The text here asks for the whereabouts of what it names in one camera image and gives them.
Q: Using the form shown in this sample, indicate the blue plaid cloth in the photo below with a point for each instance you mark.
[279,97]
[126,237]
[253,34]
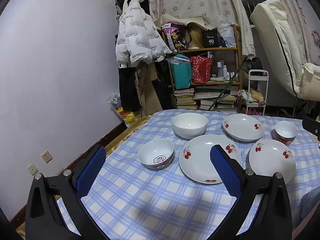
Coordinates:
[150,200]

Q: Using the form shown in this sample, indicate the pink round container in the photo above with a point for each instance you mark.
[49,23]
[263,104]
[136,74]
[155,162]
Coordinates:
[261,102]

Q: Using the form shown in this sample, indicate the white wall outlet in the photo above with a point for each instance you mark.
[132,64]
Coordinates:
[46,157]
[32,170]

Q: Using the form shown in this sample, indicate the stack of worn books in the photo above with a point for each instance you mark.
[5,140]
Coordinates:
[185,98]

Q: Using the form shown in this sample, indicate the floral curtain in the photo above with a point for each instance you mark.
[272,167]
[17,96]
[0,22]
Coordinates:
[300,10]
[190,2]

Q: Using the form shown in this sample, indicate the white cosmetic bottle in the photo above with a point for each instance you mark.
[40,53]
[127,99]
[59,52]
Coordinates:
[220,69]

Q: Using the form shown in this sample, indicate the plastic bag with yellow items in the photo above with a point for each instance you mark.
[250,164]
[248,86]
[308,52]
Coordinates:
[123,115]

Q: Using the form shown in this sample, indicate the teal bag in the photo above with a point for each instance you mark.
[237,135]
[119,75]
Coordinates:
[182,73]

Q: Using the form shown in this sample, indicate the black hanging pants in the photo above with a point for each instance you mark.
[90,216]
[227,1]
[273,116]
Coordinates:
[127,90]

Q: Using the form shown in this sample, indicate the black box with white print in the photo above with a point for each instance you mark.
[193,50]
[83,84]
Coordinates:
[210,39]

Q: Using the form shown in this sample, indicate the stack of flat books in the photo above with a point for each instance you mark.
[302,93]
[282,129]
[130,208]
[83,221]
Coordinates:
[225,102]

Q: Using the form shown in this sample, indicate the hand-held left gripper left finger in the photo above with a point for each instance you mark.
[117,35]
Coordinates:
[90,172]

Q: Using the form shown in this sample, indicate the beige hanging coat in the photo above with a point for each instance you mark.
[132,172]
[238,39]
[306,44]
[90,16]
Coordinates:
[147,92]

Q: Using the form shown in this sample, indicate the large cherry print white plate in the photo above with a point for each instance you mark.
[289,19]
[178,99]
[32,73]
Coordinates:
[200,160]

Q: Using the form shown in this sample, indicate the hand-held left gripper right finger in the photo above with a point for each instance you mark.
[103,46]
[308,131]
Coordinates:
[225,172]

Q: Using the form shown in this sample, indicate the colourful printed bag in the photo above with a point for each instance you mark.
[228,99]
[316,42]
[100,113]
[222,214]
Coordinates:
[175,36]

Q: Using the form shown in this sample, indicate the person's grey pants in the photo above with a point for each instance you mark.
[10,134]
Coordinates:
[311,210]

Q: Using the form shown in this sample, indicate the white trolley cart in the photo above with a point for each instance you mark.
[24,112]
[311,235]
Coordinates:
[258,73]

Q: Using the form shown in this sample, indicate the green pole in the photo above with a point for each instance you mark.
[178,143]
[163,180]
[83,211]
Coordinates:
[225,87]

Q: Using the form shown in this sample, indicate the white plastic bag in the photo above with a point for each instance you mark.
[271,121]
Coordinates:
[246,96]

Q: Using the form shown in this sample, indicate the patterned bowl with red character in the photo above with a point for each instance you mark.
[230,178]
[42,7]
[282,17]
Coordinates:
[155,152]

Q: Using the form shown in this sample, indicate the pink plastic toy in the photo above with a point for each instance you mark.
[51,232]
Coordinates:
[255,111]

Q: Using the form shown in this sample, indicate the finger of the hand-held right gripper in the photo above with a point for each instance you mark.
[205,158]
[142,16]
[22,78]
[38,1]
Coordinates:
[311,127]

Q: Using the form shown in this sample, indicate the white recliner chair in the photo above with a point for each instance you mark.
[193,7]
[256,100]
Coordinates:
[277,40]

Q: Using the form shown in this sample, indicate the white puffer jacket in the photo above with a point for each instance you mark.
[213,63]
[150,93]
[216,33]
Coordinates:
[137,35]

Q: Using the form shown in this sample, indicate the large white bowl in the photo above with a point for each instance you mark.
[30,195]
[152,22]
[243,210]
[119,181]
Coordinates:
[190,127]

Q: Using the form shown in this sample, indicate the black hanging garment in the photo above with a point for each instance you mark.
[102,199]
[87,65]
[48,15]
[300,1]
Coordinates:
[163,87]

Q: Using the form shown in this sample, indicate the cream folded cloth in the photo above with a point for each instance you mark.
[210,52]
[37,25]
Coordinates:
[180,20]

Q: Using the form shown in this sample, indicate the clear plastic bag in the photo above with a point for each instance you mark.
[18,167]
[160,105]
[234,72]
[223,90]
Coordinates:
[226,32]

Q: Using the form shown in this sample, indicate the red patterned gift bag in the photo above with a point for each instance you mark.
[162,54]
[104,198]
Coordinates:
[200,70]

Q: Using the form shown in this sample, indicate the wooden shelf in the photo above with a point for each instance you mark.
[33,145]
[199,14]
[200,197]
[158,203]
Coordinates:
[237,62]

